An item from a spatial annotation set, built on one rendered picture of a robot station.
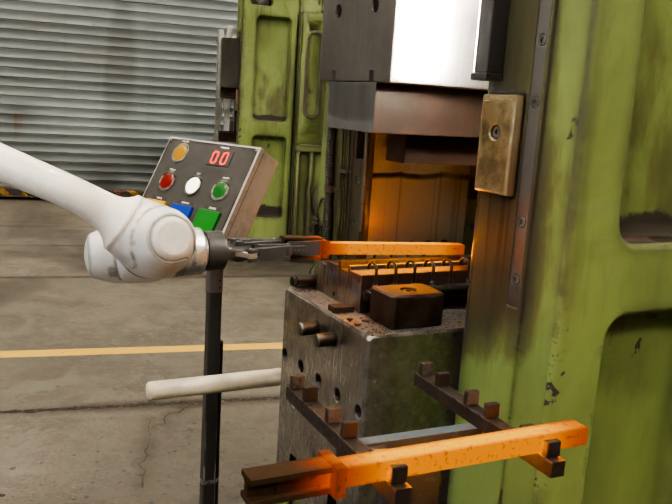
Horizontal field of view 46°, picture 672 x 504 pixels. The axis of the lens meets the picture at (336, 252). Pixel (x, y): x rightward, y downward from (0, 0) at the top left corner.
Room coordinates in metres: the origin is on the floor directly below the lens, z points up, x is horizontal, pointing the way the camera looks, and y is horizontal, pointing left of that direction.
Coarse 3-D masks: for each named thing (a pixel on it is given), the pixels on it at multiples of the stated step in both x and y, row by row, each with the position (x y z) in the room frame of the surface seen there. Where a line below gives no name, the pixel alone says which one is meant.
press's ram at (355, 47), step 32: (352, 0) 1.61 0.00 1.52; (384, 0) 1.50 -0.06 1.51; (416, 0) 1.49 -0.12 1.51; (448, 0) 1.52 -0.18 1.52; (352, 32) 1.61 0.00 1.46; (384, 32) 1.50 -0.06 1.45; (416, 32) 1.49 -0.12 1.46; (448, 32) 1.52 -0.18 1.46; (320, 64) 1.73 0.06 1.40; (352, 64) 1.60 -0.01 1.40; (384, 64) 1.49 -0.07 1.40; (416, 64) 1.49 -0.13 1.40; (448, 64) 1.52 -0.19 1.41
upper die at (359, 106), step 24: (336, 96) 1.65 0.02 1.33; (360, 96) 1.56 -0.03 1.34; (384, 96) 1.52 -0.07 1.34; (408, 96) 1.55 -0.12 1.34; (432, 96) 1.57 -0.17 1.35; (456, 96) 1.60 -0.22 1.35; (480, 96) 1.62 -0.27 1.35; (336, 120) 1.65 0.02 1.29; (360, 120) 1.56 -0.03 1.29; (384, 120) 1.52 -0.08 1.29; (408, 120) 1.55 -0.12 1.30; (432, 120) 1.57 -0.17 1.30; (456, 120) 1.60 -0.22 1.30; (480, 120) 1.63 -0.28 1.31
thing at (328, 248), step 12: (288, 240) 1.51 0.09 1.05; (300, 240) 1.52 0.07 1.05; (312, 240) 1.53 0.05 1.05; (324, 240) 1.54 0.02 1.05; (324, 252) 1.53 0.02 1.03; (336, 252) 1.55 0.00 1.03; (348, 252) 1.56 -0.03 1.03; (360, 252) 1.58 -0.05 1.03; (372, 252) 1.59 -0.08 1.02; (384, 252) 1.60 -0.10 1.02; (396, 252) 1.62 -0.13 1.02; (408, 252) 1.63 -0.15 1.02; (420, 252) 1.64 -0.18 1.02; (432, 252) 1.66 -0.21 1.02; (444, 252) 1.67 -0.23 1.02; (456, 252) 1.69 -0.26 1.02
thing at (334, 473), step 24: (504, 432) 0.88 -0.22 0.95; (528, 432) 0.89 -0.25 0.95; (552, 432) 0.89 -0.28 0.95; (576, 432) 0.91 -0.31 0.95; (360, 456) 0.79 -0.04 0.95; (384, 456) 0.80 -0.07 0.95; (408, 456) 0.80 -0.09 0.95; (432, 456) 0.81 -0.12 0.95; (456, 456) 0.83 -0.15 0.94; (480, 456) 0.84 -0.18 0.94; (504, 456) 0.86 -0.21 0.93; (264, 480) 0.72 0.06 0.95; (288, 480) 0.74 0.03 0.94; (312, 480) 0.76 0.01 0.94; (336, 480) 0.75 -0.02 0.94; (360, 480) 0.77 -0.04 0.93; (384, 480) 0.79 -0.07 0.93
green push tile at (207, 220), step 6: (198, 210) 1.92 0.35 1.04; (204, 210) 1.91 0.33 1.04; (210, 210) 1.90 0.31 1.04; (198, 216) 1.91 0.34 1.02; (204, 216) 1.90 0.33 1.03; (210, 216) 1.89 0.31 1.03; (216, 216) 1.88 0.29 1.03; (198, 222) 1.90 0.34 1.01; (204, 222) 1.89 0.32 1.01; (210, 222) 1.88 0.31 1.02; (216, 222) 1.87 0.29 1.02; (204, 228) 1.88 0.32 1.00; (210, 228) 1.87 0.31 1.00
